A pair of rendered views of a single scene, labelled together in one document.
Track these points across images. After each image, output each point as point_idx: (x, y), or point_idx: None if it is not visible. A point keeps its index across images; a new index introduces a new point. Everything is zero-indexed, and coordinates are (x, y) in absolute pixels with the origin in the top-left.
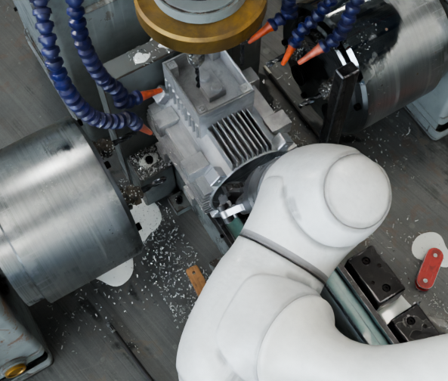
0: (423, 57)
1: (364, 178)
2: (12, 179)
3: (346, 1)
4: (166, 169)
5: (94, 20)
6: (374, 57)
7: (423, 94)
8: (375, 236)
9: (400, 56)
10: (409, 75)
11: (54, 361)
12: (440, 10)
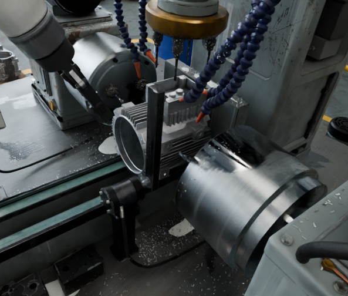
0: (229, 205)
1: None
2: (106, 36)
3: (256, 137)
4: None
5: (206, 56)
6: (210, 158)
7: (218, 248)
8: (122, 282)
9: (220, 180)
10: (211, 202)
11: (62, 131)
12: (281, 207)
